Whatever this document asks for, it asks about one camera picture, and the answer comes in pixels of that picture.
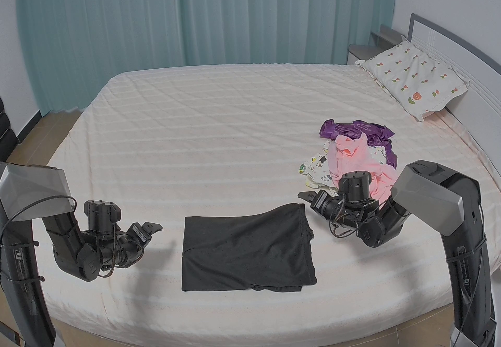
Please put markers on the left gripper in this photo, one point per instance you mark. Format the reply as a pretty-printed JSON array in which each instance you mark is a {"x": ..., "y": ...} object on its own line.
[{"x": 121, "y": 251}]

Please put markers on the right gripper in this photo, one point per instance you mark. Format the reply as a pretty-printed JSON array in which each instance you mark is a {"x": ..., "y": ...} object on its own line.
[{"x": 336, "y": 210}]

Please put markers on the black T-shirt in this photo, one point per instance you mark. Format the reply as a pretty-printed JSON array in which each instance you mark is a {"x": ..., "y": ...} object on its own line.
[{"x": 242, "y": 247}]

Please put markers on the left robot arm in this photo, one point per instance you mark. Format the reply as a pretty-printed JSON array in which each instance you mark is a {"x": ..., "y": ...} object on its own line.
[{"x": 35, "y": 189}]

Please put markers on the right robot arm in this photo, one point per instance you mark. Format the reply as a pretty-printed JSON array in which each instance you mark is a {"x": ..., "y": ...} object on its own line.
[{"x": 426, "y": 192}]

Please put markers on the bed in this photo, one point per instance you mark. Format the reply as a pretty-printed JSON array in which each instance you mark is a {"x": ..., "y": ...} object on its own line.
[{"x": 219, "y": 122}]

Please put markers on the white printed garment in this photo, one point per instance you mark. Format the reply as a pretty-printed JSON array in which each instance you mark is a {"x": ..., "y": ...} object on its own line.
[{"x": 315, "y": 169}]

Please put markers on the pink garment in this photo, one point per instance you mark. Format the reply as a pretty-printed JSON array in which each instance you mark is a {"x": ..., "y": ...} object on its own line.
[{"x": 352, "y": 157}]

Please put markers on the purple garment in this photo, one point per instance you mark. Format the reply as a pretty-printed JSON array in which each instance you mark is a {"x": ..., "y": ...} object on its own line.
[{"x": 352, "y": 129}]

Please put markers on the white printed pillow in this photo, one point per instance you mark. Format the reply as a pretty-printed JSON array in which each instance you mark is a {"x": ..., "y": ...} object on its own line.
[{"x": 415, "y": 75}]

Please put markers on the grey bedside table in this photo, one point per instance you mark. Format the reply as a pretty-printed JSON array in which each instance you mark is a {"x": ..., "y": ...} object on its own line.
[{"x": 362, "y": 52}]

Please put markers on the black chest of drawers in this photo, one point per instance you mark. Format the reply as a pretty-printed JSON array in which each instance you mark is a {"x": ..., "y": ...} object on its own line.
[{"x": 6, "y": 130}]

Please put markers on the blue-green curtain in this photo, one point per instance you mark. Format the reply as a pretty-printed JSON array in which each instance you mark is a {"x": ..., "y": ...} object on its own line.
[{"x": 117, "y": 24}]

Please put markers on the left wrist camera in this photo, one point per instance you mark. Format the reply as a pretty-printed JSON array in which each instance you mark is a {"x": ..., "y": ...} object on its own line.
[{"x": 116, "y": 213}]

